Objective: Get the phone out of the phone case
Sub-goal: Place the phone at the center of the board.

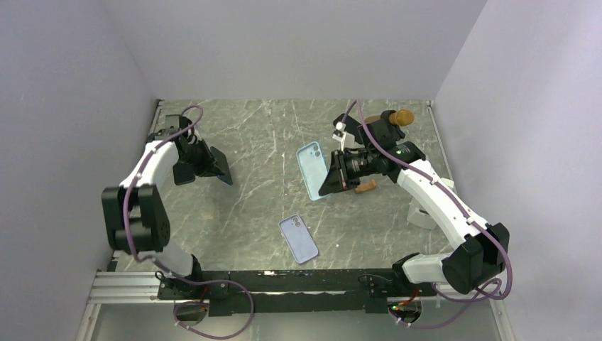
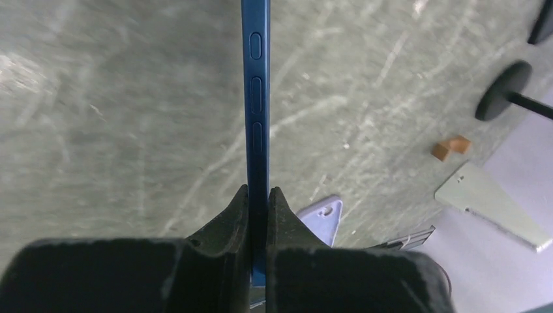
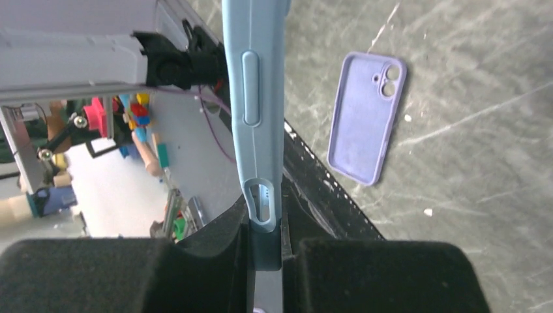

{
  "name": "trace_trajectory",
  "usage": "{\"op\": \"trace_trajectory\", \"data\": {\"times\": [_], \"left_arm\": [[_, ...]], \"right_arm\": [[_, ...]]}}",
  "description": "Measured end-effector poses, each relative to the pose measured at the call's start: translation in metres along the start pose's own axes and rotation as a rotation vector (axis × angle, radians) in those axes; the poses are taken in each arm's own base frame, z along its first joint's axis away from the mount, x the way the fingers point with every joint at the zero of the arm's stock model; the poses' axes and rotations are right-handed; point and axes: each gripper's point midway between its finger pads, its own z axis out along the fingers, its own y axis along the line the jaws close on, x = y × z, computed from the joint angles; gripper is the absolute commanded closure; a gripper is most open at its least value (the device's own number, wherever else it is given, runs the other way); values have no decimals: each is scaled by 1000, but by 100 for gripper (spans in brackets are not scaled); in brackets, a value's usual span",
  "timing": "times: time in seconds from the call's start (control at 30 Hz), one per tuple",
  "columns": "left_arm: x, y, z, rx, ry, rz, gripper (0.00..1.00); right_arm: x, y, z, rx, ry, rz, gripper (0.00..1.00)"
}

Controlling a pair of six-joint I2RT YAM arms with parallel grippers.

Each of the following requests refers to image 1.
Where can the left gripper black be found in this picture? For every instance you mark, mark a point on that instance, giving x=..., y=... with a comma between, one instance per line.
x=210, y=166

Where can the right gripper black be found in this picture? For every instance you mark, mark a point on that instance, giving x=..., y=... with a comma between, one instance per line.
x=338, y=177

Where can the dark blue phone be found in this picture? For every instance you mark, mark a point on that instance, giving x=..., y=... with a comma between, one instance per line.
x=226, y=177

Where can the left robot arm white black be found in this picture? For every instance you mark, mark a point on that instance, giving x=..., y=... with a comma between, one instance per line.
x=135, y=218

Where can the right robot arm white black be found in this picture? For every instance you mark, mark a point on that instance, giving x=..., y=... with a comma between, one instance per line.
x=480, y=249

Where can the white phone stand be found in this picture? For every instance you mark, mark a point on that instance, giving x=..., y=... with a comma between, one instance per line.
x=423, y=214

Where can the small brown wooden block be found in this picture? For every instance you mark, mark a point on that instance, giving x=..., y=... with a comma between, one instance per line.
x=365, y=187

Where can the wooden microphone on black stand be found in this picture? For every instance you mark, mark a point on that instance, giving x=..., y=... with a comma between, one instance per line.
x=386, y=127

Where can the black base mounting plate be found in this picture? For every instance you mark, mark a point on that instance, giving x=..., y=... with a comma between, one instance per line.
x=295, y=291

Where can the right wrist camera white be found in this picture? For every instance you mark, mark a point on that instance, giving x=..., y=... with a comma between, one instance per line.
x=344, y=139

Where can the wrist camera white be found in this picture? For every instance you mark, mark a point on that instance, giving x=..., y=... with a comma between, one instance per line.
x=178, y=123
x=344, y=139

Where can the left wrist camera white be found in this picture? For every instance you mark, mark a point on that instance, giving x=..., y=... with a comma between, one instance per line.
x=178, y=123

